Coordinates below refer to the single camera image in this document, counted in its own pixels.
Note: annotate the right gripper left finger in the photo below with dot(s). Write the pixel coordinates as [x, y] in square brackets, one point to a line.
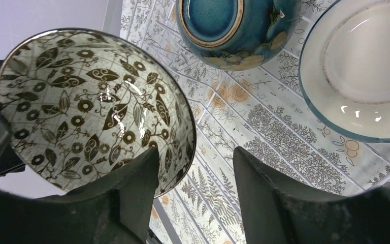
[113, 209]

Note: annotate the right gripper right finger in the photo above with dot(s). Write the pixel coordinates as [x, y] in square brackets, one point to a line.
[276, 208]

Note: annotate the pink floral bowl leaf interior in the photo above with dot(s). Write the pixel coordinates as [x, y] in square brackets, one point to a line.
[83, 103]

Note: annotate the teal white spotted bowl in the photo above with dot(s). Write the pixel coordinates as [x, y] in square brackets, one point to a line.
[344, 70]

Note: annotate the dark teal floral bowl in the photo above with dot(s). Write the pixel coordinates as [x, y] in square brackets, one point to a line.
[236, 35]

